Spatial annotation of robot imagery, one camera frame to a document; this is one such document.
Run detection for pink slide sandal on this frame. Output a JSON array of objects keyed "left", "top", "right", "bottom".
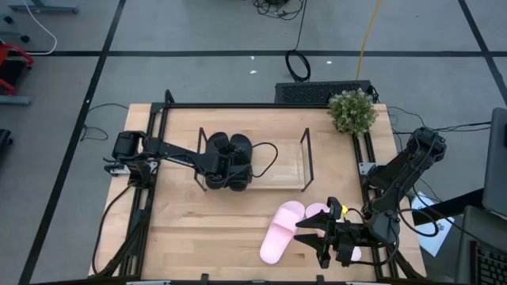
[
  {"left": 304, "top": 202, "right": 362, "bottom": 263},
  {"left": 259, "top": 200, "right": 307, "bottom": 265}
]

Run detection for red and black chair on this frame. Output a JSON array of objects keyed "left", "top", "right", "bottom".
[{"left": 0, "top": 42, "right": 36, "bottom": 96}]

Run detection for black chair base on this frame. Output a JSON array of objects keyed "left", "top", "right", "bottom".
[{"left": 0, "top": 128, "right": 13, "bottom": 159}]

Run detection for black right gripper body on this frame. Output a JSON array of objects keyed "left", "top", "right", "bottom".
[{"left": 328, "top": 219, "right": 375, "bottom": 267}]

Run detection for black right arm supply cables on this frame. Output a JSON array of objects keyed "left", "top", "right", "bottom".
[{"left": 387, "top": 104, "right": 492, "bottom": 138}]

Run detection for thin black floor cable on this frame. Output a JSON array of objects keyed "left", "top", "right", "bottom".
[{"left": 80, "top": 102, "right": 131, "bottom": 143}]

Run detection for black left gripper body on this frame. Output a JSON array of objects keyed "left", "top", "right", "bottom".
[{"left": 205, "top": 152, "right": 250, "bottom": 181}]

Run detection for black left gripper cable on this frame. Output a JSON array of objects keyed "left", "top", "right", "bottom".
[{"left": 250, "top": 141, "right": 280, "bottom": 179}]

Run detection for green artificial potted plant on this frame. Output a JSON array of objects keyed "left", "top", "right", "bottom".
[{"left": 327, "top": 87, "right": 379, "bottom": 138}]

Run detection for black desk edge bar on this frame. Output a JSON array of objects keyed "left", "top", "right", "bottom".
[{"left": 411, "top": 188, "right": 485, "bottom": 226}]

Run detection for black slide sandal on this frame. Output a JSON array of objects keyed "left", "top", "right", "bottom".
[
  {"left": 228, "top": 133, "right": 254, "bottom": 192},
  {"left": 204, "top": 131, "right": 231, "bottom": 190}
]

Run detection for black tangled cable bundle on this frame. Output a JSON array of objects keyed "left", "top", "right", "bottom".
[{"left": 252, "top": 0, "right": 307, "bottom": 21}]

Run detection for black vented computer case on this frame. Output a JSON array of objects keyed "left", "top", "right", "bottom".
[{"left": 274, "top": 79, "right": 375, "bottom": 106}]

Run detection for white floor cable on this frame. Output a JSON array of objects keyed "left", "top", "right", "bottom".
[{"left": 21, "top": 0, "right": 59, "bottom": 55}]

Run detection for black aluminium table frame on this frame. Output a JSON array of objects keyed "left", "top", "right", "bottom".
[{"left": 93, "top": 89, "right": 427, "bottom": 285}]

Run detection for black coiled hanging cable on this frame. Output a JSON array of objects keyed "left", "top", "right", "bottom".
[{"left": 284, "top": 0, "right": 312, "bottom": 83}]

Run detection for black-framed wooden shoe shelf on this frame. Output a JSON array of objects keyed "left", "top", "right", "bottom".
[{"left": 193, "top": 126, "right": 316, "bottom": 193}]

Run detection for yellow hanging cable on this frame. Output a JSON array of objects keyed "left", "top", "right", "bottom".
[{"left": 355, "top": 0, "right": 384, "bottom": 82}]

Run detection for grey desk foot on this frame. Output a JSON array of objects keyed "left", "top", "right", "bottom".
[{"left": 7, "top": 0, "right": 79, "bottom": 15}]

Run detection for white printed paper sheet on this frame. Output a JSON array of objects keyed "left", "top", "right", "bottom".
[{"left": 411, "top": 192, "right": 456, "bottom": 257}]

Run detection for grey open laptop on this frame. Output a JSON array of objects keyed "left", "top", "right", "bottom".
[{"left": 455, "top": 106, "right": 507, "bottom": 285}]

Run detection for grey floor bar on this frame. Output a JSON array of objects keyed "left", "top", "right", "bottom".
[{"left": 0, "top": 94, "right": 32, "bottom": 106}]

